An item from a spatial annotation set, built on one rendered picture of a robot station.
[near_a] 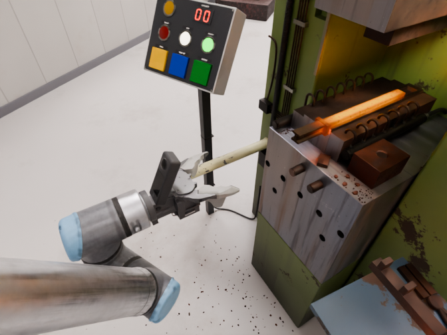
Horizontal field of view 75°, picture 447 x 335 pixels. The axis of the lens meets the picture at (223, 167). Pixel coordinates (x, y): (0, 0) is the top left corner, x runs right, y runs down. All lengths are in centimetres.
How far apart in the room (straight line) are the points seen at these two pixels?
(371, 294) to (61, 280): 69
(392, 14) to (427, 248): 65
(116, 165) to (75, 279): 187
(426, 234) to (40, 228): 192
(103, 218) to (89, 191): 155
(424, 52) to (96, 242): 113
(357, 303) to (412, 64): 83
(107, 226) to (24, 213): 163
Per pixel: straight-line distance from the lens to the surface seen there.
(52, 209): 217
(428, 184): 94
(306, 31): 106
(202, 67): 107
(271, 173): 107
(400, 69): 129
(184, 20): 116
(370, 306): 84
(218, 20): 108
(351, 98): 105
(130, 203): 63
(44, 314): 42
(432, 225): 100
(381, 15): 72
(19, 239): 211
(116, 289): 51
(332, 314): 80
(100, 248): 65
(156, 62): 120
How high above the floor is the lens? 149
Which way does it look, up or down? 44 degrees down
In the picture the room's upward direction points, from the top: straight up
